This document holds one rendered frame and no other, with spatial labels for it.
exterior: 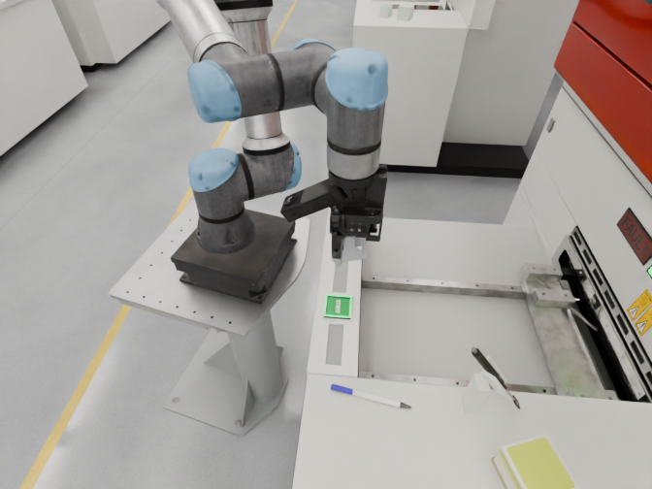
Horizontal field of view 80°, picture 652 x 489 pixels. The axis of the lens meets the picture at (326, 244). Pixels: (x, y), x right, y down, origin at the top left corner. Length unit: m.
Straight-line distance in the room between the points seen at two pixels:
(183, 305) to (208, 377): 0.84
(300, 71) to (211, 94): 0.12
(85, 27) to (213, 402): 4.08
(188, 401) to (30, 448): 0.60
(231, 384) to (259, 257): 0.93
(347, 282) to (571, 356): 0.50
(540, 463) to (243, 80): 0.65
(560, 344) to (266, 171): 0.76
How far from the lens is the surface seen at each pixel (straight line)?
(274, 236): 1.06
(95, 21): 4.95
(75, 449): 1.96
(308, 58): 0.58
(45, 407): 2.12
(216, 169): 0.91
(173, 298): 1.09
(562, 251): 1.18
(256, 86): 0.54
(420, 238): 1.20
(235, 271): 0.98
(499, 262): 1.20
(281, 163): 0.95
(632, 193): 1.01
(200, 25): 0.64
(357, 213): 0.59
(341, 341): 0.79
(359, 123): 0.50
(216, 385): 1.84
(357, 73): 0.48
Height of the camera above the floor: 1.63
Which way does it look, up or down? 45 degrees down
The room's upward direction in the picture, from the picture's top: straight up
